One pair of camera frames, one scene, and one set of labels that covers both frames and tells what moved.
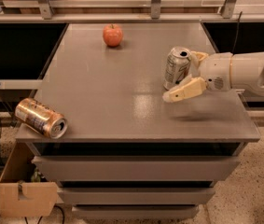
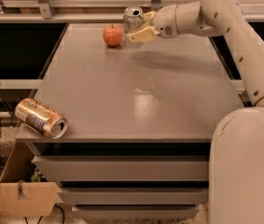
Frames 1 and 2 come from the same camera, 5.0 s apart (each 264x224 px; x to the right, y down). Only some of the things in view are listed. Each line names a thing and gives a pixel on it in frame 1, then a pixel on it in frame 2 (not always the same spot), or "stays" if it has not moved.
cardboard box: x=23 y=190 stays
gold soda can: x=41 y=118 stays
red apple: x=113 y=35 stays
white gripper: x=215 y=69 -> x=164 y=21
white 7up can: x=177 y=66 -> x=133 y=18
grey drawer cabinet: x=128 y=154 stays
